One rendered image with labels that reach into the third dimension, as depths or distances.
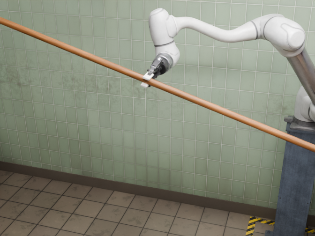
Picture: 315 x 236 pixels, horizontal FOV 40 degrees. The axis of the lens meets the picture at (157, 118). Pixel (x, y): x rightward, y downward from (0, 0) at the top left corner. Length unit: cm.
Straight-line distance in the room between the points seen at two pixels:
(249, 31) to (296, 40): 26
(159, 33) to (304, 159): 126
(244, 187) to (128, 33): 147
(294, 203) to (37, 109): 217
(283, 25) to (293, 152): 92
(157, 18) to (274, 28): 57
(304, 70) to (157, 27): 78
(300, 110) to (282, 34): 68
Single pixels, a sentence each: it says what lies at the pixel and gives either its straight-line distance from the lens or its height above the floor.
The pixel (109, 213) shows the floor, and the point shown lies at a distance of 361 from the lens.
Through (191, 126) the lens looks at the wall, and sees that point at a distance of 331.
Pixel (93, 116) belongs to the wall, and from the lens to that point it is 357.
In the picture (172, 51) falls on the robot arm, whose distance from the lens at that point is 214.
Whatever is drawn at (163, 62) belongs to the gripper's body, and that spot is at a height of 156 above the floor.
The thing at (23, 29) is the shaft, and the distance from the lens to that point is 209.
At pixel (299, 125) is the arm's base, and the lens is 276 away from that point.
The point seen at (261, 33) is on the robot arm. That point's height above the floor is 163.
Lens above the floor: 221
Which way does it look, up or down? 26 degrees down
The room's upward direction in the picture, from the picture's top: straight up
